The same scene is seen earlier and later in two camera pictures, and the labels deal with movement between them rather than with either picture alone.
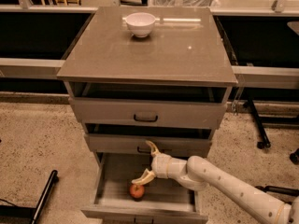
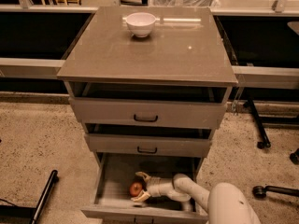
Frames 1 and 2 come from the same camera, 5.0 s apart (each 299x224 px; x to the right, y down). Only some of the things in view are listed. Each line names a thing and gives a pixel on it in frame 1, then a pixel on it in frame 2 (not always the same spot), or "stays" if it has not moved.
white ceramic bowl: [140, 23] stays
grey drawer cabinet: [161, 75] stays
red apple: [136, 190] stays
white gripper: [160, 165] -> [153, 185]
